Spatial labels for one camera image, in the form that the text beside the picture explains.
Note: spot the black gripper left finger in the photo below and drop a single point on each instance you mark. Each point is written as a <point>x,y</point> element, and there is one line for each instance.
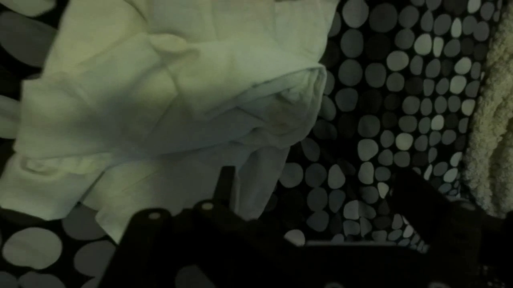
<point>224,186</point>

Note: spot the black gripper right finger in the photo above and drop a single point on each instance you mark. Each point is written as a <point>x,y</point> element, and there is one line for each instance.
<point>440,223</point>

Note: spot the white thin towel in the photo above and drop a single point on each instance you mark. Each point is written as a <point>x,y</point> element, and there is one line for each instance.
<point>141,103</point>

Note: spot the black dotted bed cover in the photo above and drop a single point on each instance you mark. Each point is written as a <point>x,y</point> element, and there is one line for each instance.
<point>400,90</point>

